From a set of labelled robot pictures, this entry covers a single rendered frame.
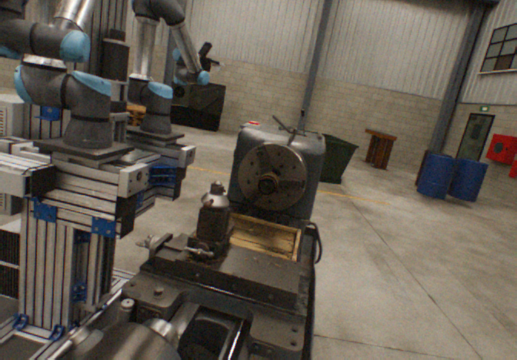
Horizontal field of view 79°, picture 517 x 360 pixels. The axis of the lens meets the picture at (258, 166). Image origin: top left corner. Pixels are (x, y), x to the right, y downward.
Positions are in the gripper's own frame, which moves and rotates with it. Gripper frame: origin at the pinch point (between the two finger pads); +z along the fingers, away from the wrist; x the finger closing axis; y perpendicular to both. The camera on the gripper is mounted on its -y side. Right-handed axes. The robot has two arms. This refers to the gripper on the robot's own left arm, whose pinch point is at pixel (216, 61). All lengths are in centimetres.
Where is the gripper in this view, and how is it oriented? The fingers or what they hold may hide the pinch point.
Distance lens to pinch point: 214.5
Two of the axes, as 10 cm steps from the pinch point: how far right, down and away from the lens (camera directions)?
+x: 8.2, 4.0, -4.2
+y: -3.0, 9.1, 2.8
